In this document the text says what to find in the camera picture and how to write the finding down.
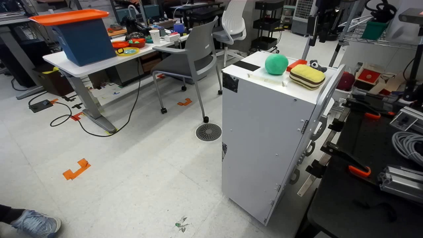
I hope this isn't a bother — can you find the silver metal bracket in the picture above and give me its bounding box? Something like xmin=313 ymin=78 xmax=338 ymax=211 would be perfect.
xmin=389 ymin=104 xmax=423 ymax=133

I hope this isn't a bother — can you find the white desk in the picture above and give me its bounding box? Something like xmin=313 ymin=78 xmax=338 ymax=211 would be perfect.
xmin=42 ymin=34 xmax=190 ymax=134

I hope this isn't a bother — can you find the grey blue sneaker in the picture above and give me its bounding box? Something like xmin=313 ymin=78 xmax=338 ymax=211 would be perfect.
xmin=9 ymin=208 xmax=63 ymax=238

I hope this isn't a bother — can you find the black clamp orange handle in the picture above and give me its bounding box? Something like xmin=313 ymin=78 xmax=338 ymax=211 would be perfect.
xmin=345 ymin=97 xmax=382 ymax=121
xmin=320 ymin=141 xmax=373 ymax=179

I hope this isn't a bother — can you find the grey metal pole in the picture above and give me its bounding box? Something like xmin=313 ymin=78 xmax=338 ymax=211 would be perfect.
xmin=301 ymin=31 xmax=316 ymax=60

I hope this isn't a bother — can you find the grey side desk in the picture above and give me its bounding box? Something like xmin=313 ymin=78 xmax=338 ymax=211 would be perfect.
xmin=0 ymin=11 xmax=45 ymax=100

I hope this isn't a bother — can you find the yellow sponge block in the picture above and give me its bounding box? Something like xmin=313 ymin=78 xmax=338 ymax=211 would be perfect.
xmin=288 ymin=63 xmax=328 ymax=91

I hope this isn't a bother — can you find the white paper cup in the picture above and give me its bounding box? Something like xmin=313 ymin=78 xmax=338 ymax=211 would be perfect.
xmin=148 ymin=27 xmax=163 ymax=45

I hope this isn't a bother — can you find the white office chair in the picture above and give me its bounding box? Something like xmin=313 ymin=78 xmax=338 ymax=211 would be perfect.
xmin=213 ymin=0 xmax=248 ymax=67

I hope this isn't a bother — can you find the orange floor bracket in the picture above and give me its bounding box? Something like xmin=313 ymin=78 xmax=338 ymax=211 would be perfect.
xmin=61 ymin=157 xmax=92 ymax=182

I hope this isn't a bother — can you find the yellow green plate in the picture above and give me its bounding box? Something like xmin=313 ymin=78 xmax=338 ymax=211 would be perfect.
xmin=115 ymin=46 xmax=141 ymax=58

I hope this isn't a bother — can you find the dark red round object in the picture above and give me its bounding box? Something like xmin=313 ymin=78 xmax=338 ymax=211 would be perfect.
xmin=336 ymin=71 xmax=356 ymax=92

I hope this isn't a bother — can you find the blue storage bin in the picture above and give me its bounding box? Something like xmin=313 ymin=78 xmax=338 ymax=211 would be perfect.
xmin=51 ymin=17 xmax=118 ymax=67

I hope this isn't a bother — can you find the black floor cable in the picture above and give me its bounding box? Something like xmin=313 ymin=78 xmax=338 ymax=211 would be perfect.
xmin=48 ymin=56 xmax=143 ymax=138

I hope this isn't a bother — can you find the round grey floor outlet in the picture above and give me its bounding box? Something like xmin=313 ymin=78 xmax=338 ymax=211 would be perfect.
xmin=194 ymin=121 xmax=223 ymax=142

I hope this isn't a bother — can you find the green box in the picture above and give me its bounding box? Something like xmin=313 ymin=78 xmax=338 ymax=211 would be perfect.
xmin=361 ymin=18 xmax=390 ymax=42

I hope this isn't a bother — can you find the green round plushy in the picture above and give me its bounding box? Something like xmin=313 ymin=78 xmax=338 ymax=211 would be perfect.
xmin=263 ymin=52 xmax=289 ymax=76

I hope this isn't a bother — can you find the orange bin lid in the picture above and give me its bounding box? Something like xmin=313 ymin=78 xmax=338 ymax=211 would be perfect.
xmin=29 ymin=8 xmax=111 ymax=27

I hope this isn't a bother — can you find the white toy kitchen cabinet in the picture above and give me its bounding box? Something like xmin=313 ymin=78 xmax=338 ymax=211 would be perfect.
xmin=219 ymin=48 xmax=348 ymax=227

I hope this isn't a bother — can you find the silver aluminium rail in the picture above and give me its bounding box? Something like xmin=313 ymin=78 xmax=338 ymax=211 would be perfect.
xmin=377 ymin=164 xmax=423 ymax=203

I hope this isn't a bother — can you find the grey cable bundle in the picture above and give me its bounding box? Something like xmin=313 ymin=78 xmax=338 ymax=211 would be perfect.
xmin=390 ymin=129 xmax=423 ymax=167

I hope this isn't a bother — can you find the black clamp foot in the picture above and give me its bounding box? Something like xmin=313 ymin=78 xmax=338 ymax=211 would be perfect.
xmin=328 ymin=117 xmax=346 ymax=133
xmin=305 ymin=158 xmax=328 ymax=178

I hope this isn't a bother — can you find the orange tray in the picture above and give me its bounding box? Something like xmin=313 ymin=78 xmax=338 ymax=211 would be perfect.
xmin=110 ymin=37 xmax=148 ymax=50

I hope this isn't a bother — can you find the black wire cart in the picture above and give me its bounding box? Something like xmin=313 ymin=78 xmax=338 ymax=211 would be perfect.
xmin=250 ymin=0 xmax=288 ymax=52

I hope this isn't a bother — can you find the grey wheeled office chair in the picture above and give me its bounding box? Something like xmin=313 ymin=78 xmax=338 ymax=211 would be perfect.
xmin=151 ymin=17 xmax=223 ymax=124

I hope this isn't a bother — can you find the black tape patch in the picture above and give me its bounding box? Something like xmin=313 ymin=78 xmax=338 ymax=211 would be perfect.
xmin=233 ymin=59 xmax=262 ymax=72

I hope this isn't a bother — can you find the red box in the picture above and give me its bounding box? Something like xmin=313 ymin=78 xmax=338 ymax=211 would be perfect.
xmin=354 ymin=64 xmax=382 ymax=87

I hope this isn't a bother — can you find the black camera stand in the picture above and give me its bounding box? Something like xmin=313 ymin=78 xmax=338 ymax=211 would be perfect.
xmin=398 ymin=6 xmax=423 ymax=103

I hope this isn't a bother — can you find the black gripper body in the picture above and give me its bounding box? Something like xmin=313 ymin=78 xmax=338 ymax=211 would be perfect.
xmin=316 ymin=0 xmax=341 ymax=26

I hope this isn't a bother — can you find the black power adapter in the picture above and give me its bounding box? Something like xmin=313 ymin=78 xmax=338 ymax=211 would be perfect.
xmin=28 ymin=99 xmax=54 ymax=113

